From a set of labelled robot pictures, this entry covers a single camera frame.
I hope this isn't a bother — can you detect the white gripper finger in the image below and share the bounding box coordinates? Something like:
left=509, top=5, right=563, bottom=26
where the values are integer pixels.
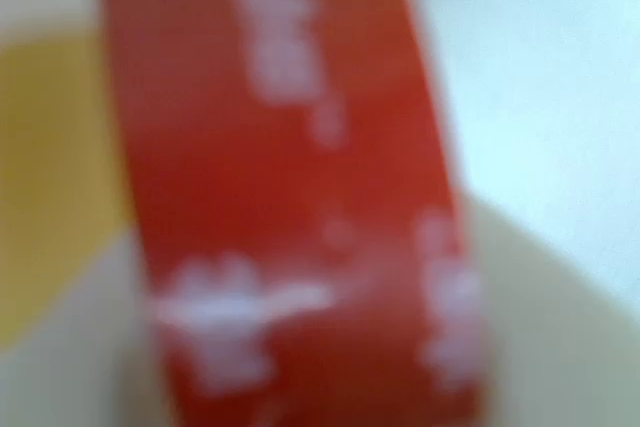
left=409, top=0, right=640, bottom=308

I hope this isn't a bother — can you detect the small red tape roll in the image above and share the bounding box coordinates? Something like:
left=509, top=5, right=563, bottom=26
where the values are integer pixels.
left=92, top=0, right=495, bottom=427

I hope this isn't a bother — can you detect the big yellow tape roll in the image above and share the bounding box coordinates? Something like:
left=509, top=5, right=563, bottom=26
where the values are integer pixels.
left=0, top=29, right=137, bottom=354

